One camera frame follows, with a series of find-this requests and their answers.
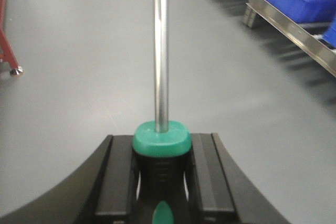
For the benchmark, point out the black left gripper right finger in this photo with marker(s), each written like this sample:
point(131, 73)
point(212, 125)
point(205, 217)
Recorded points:
point(219, 191)

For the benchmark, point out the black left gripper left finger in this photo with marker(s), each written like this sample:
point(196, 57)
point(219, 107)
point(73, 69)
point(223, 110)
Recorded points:
point(101, 190)

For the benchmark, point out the green black screwdriver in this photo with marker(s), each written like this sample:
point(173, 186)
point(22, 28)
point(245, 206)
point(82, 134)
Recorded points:
point(161, 147)

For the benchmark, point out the metal shelf rack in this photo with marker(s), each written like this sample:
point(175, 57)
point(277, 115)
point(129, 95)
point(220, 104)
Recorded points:
point(308, 37)

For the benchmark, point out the red metal frame leg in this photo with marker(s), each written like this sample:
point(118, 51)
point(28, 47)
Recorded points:
point(7, 53)

